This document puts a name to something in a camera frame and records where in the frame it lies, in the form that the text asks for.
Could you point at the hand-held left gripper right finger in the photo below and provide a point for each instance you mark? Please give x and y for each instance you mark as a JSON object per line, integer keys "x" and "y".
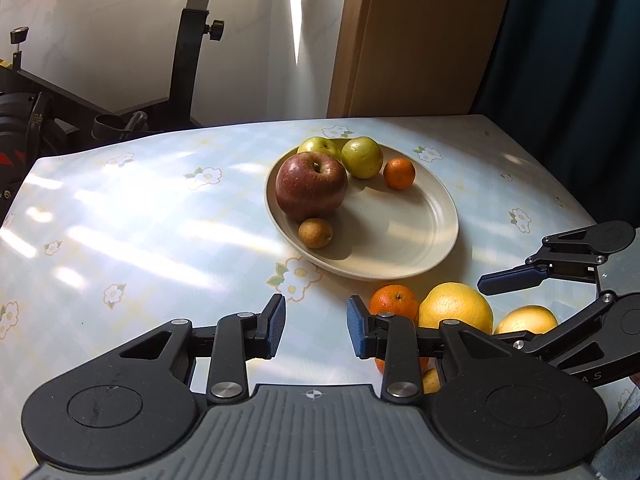
{"x": 356, "y": 327}

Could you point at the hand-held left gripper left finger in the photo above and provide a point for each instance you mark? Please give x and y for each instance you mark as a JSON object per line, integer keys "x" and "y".
{"x": 275, "y": 325}

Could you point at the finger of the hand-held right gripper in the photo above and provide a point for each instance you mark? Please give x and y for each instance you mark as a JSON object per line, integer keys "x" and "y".
{"x": 575, "y": 322}
{"x": 510, "y": 280}

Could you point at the yellow lemon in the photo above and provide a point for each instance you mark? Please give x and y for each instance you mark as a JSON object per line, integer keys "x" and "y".
{"x": 525, "y": 317}

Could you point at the small orange tangerine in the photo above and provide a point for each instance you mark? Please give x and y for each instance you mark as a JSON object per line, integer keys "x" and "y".
{"x": 399, "y": 173}
{"x": 395, "y": 300}
{"x": 379, "y": 365}

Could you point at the large yellow grapefruit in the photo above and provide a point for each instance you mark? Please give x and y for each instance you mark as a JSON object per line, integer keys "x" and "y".
{"x": 455, "y": 305}

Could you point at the small brown longan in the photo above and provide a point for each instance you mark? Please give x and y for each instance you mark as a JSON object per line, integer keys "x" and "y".
{"x": 431, "y": 380}
{"x": 315, "y": 232}

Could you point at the cream round plate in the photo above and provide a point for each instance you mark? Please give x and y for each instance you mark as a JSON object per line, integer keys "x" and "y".
{"x": 400, "y": 230}

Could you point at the red apple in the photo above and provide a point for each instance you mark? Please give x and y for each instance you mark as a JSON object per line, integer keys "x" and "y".
{"x": 310, "y": 185}

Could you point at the green apple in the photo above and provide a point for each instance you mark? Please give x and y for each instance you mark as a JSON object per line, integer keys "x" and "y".
{"x": 361, "y": 157}
{"x": 320, "y": 145}

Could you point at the dark blue curtain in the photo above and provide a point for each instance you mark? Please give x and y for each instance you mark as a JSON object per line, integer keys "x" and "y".
{"x": 575, "y": 85}

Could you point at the wooden board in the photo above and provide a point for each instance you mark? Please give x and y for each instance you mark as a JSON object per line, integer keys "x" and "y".
{"x": 425, "y": 35}

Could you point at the black exercise bike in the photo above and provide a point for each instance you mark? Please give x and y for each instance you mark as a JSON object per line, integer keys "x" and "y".
{"x": 182, "y": 60}

